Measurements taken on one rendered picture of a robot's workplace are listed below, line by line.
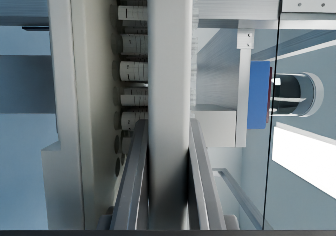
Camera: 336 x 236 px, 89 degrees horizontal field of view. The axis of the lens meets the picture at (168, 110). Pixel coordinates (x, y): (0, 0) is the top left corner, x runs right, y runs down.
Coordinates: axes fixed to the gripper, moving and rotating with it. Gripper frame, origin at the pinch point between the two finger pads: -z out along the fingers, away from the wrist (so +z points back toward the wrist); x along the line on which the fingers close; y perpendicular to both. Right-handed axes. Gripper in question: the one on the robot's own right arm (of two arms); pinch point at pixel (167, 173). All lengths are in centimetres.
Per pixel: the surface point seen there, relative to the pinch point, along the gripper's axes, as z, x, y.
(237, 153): -242, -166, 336
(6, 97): -43, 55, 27
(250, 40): -41.1, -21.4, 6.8
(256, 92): -36.6, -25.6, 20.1
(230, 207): -164, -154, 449
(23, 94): -44, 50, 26
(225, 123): -29.4, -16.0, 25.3
